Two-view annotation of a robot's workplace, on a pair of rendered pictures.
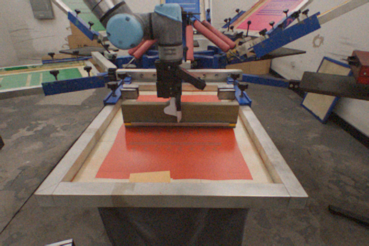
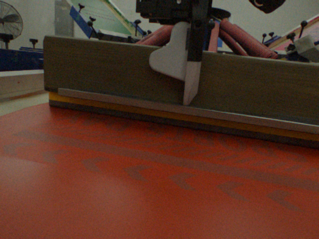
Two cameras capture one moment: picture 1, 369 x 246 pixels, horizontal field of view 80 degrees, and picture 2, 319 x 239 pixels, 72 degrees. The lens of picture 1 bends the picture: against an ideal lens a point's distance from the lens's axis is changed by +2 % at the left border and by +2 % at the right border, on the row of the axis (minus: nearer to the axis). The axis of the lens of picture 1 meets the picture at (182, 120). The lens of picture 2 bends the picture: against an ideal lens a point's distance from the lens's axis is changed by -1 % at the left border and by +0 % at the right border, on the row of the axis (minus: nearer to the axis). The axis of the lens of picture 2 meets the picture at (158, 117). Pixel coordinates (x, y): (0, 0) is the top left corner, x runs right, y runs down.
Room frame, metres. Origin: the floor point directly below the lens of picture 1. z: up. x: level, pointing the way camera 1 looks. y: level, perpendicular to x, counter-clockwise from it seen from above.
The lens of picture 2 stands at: (0.41, 0.01, 1.04)
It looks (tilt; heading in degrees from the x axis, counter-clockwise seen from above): 15 degrees down; 8
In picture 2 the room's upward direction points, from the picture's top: 7 degrees clockwise
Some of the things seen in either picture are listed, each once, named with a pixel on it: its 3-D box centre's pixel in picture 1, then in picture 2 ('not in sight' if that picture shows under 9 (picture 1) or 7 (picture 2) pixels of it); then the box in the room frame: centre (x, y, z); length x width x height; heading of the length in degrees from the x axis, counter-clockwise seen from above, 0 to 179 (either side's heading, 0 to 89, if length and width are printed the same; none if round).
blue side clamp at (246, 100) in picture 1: (236, 95); not in sight; (0.97, -0.26, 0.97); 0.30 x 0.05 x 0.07; 179
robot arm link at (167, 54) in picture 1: (170, 52); not in sight; (0.69, 0.04, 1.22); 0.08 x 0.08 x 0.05
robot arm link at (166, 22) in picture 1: (167, 24); not in sight; (0.70, 0.04, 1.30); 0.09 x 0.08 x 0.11; 93
